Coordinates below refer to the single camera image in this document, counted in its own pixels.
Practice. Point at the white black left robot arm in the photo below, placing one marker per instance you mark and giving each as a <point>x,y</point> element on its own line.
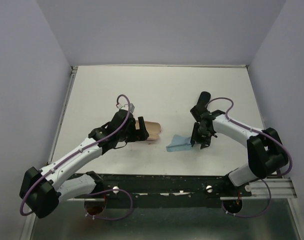
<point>43,189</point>

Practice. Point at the pink glasses case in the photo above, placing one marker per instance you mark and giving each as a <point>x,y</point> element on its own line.
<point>153,129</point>

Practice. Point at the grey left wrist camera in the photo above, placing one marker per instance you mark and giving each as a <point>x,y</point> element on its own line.
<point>127,107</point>

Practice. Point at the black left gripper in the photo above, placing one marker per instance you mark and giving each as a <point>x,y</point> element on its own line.
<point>140,134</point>

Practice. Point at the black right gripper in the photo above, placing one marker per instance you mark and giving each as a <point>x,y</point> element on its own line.
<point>199,139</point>

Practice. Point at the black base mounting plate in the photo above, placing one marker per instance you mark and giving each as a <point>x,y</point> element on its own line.
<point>120,191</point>

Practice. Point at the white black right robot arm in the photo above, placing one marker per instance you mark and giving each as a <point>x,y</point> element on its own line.
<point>265,154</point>

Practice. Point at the aluminium extrusion rail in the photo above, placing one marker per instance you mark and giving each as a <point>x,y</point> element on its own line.
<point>261,189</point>

